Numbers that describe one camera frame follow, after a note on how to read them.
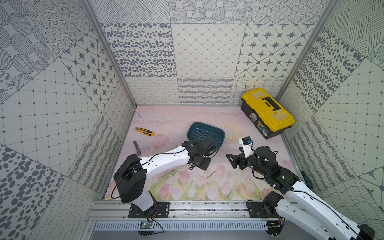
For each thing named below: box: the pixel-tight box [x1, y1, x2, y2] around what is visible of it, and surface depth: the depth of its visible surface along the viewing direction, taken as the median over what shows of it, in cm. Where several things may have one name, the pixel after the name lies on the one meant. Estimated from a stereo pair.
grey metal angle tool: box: [133, 140, 141, 157], surface depth 97 cm
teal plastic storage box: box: [186, 122, 226, 150], surface depth 104 cm
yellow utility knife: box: [134, 127, 156, 137], surface depth 106 cm
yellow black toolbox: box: [240, 88, 295, 140], surface depth 98 cm
